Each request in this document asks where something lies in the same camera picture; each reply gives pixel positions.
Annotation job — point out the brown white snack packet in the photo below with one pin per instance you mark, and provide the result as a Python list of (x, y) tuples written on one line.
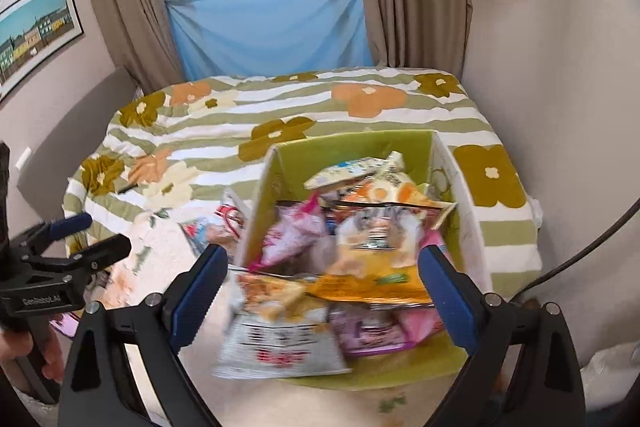
[(380, 229)]

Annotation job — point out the red white snack packet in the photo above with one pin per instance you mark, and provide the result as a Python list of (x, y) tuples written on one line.
[(230, 214)]

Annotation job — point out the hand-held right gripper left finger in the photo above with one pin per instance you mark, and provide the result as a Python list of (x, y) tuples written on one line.
[(195, 294)]

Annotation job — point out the pale blue print packet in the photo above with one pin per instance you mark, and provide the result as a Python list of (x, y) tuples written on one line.
[(345, 172)]

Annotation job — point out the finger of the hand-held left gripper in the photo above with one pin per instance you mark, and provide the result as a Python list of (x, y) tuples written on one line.
[(95, 257), (67, 226)]

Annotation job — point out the framed street picture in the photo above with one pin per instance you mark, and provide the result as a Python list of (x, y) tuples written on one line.
[(35, 37)]

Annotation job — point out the person's left hand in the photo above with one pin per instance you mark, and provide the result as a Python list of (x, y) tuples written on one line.
[(52, 354)]

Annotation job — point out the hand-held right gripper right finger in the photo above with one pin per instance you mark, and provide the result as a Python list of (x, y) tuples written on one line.
[(447, 299)]

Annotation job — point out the orange yellow snack packet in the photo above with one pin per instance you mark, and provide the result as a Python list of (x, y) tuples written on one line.
[(370, 284)]

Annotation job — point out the blue cloth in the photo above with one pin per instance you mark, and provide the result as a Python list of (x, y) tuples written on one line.
[(270, 27)]

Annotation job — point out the white plastic bag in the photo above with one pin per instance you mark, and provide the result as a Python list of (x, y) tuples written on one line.
[(615, 372)]

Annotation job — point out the white wall socket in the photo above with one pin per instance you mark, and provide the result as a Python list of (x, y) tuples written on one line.
[(23, 158)]

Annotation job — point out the blue pink snack packet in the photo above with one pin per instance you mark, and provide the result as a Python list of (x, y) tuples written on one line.
[(210, 237)]

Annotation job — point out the cream floral bedsheet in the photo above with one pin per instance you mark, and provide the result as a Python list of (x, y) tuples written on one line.
[(160, 252)]

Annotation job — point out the green cardboard box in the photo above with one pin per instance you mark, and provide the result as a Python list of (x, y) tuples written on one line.
[(310, 167)]

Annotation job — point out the striped floral blanket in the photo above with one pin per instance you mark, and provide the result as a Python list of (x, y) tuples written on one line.
[(310, 107)]

